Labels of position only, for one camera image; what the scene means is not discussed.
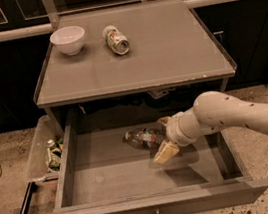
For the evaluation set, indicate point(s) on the white ceramic bowl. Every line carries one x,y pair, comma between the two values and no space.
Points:
68,40

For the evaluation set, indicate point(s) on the green items in bin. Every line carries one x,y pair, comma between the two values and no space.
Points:
54,154

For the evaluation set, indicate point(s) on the open grey top drawer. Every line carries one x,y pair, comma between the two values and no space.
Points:
100,174

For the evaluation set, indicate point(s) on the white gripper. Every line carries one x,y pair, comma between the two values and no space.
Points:
174,132

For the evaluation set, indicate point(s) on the clear plastic storage bin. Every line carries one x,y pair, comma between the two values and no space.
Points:
38,167

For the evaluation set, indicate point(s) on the clear plastic water bottle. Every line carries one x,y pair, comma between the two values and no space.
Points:
144,138

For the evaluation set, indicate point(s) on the lying drink can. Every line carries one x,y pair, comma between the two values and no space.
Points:
115,40

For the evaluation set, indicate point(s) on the grey cabinet with counter top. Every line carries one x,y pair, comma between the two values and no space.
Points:
169,47

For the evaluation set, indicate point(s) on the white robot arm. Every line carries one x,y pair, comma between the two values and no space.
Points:
211,112

